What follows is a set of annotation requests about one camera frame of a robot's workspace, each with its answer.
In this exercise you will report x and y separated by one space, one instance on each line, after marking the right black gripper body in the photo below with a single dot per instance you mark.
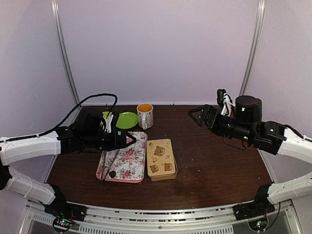
218 127

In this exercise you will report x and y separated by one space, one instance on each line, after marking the green plastic bowl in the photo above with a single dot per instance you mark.
107 115

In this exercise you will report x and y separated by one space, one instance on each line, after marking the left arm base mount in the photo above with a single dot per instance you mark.
65 213

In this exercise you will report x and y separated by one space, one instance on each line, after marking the metal tongs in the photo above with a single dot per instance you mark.
106 161

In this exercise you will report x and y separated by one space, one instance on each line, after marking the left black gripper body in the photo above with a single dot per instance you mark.
94 141

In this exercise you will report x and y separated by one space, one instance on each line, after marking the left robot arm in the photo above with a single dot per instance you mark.
89 130

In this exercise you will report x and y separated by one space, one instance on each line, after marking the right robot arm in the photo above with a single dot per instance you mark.
242 120

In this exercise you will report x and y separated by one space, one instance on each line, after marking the floral mug orange inside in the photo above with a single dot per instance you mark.
145 113

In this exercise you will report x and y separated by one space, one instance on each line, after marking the dark chocolate piece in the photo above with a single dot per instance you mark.
112 174

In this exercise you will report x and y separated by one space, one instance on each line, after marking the left aluminium corner post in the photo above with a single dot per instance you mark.
63 51

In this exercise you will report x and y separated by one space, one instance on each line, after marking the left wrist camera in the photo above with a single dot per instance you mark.
109 124

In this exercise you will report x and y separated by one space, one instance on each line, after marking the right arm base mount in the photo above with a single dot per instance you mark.
256 212

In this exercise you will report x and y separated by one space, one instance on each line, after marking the floral rectangular tray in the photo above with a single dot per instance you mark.
130 162

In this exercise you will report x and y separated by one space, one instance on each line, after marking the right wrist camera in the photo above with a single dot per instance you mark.
224 101

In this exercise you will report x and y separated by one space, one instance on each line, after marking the aluminium front rail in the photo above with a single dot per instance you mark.
212 220

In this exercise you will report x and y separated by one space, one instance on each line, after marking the right aluminium corner post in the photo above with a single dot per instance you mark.
259 19

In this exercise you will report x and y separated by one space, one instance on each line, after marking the tan tin lid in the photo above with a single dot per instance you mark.
160 157

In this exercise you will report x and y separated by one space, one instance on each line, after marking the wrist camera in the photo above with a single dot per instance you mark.
109 124
224 101

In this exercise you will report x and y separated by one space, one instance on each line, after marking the aluminium corner post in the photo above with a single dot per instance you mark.
63 51
259 19

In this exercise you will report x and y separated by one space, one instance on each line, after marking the tan chocolate tin box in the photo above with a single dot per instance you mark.
160 177

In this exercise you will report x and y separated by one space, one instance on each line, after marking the green plastic plate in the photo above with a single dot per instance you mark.
127 120

